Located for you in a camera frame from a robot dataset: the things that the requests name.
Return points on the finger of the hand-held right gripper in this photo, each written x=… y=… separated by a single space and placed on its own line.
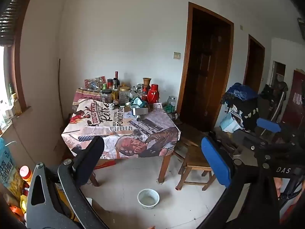
x=256 y=145
x=269 y=125

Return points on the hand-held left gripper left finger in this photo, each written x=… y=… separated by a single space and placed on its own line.
x=91 y=155

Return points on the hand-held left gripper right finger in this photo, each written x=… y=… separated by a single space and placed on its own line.
x=215 y=162

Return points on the red cardboard box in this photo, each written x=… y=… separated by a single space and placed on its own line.
x=106 y=164

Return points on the wooden stool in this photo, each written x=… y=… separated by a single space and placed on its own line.
x=195 y=157
x=190 y=136

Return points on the black bag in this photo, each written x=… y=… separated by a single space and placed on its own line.
x=247 y=114

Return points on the hanging dark jackets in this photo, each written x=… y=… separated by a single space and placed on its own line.
x=276 y=93

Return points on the light blue cloth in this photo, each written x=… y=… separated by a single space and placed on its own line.
x=228 y=124

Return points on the red door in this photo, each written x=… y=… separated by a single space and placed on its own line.
x=295 y=100

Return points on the blue patterned cloth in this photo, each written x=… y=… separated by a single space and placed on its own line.
x=240 y=93

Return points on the printed tablecloth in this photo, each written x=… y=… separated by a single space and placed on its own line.
x=133 y=128

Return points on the crumpled foil ball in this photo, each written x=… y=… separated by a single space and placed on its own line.
x=111 y=106

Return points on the person's orange clothing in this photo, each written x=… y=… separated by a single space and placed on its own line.
x=289 y=216

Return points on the pink paper bag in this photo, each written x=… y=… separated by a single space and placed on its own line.
x=83 y=97

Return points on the small silver can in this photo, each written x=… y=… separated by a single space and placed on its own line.
x=139 y=118

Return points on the dark wooden door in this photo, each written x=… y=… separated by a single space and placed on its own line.
x=255 y=66
x=205 y=71

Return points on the clear jar black lid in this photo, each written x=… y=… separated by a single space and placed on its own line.
x=106 y=96

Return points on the dark metal can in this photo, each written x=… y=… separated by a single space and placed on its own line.
x=174 y=115

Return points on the grey metal box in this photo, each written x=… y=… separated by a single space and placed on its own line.
x=140 y=111

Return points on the brown bottle yellow label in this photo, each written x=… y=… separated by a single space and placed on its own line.
x=114 y=93

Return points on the clear jar gold lid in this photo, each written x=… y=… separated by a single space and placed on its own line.
x=124 y=96

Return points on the orange bottle white cap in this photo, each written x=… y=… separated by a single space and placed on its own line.
x=25 y=175

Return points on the green bottle white cap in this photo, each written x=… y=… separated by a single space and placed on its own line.
x=104 y=86

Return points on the green plastic bag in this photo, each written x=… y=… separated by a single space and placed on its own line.
x=169 y=108

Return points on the clear bag of nuts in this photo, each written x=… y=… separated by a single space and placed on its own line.
x=94 y=83

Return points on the teal crumpled bag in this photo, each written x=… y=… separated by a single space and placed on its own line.
x=139 y=101

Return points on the glass jar white lid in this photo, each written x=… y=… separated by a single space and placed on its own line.
x=171 y=101

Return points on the red sauce squeeze bottle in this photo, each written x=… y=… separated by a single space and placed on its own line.
x=144 y=96

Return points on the dark wine bottle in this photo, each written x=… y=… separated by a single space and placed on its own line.
x=116 y=78

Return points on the red thermos flask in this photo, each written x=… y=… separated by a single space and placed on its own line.
x=153 y=95

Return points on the blue printed bag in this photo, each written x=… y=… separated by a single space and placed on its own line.
x=6 y=162

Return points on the brown ceramic vase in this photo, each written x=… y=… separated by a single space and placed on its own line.
x=147 y=82

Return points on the yellow oil bottle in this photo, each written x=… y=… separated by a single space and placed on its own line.
x=15 y=103

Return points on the green glass bottle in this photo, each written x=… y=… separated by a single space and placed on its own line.
x=11 y=90

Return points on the brown window frame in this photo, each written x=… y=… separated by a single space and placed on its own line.
x=20 y=76

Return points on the wall light switch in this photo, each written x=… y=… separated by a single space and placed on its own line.
x=177 y=55

